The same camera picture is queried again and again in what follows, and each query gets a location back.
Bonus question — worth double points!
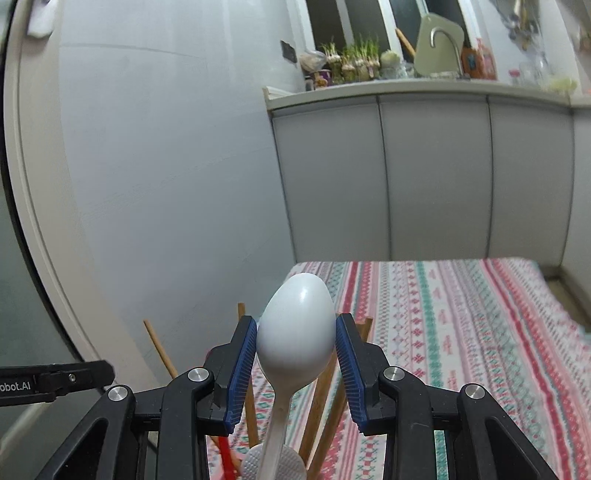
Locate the bunch of wooden chopsticks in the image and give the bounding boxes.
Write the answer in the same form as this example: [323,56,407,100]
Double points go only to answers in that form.
[142,302,375,480]

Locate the orange soap bottle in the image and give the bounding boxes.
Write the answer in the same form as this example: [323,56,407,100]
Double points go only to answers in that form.
[478,39,498,80]

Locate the white long-handled plastic spoon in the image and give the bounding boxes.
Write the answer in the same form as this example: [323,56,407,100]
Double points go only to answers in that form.
[256,272,335,480]

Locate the striped patterned tablecloth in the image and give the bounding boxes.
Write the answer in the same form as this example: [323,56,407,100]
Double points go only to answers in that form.
[203,257,591,480]

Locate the small potted plant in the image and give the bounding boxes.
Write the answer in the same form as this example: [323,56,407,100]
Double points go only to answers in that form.
[379,50,402,78]

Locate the red plastic spoon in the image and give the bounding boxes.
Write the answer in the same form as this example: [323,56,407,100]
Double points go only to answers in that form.
[216,436,238,480]

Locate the white door catch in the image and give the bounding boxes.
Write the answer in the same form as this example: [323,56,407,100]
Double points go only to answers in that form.
[27,0,58,37]

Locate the kitchen window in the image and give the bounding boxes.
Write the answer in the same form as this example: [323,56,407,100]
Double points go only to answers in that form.
[286,0,485,65]

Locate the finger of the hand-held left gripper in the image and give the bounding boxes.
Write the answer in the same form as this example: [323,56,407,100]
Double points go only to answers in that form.
[33,361,115,403]

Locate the hanging kitchen utensils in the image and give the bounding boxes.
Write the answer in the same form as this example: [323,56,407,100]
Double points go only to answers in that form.
[505,0,541,49]

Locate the clear plastic bag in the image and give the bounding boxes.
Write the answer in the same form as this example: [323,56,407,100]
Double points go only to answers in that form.
[298,48,328,75]

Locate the pale green cutting board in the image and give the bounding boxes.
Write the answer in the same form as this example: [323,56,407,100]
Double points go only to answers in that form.
[413,13,464,78]

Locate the white kitchen countertop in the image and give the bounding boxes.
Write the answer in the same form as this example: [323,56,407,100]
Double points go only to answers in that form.
[262,76,591,112]

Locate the glass jar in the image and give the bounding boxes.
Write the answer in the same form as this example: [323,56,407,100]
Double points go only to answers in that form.
[510,60,550,86]

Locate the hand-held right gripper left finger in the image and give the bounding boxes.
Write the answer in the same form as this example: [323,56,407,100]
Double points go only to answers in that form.
[34,315,258,480]

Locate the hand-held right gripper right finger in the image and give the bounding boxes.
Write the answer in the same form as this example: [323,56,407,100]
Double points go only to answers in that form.
[335,313,559,480]

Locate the green vegetables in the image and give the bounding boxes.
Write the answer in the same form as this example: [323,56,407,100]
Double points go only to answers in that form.
[545,76,580,93]

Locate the white textured rice paddle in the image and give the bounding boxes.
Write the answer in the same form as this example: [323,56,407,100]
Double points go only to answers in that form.
[239,445,306,480]

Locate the wooden rolling pin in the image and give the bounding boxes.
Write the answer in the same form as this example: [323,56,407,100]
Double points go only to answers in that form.
[394,28,416,58]

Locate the row of sprouting garlic pots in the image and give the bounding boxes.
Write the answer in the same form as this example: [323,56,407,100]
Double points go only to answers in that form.
[318,39,382,84]

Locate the grey base cabinets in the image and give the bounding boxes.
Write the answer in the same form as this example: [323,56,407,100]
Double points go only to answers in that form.
[270,90,591,278]

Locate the metal faucet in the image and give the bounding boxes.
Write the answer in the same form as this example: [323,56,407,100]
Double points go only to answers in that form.
[430,28,465,79]

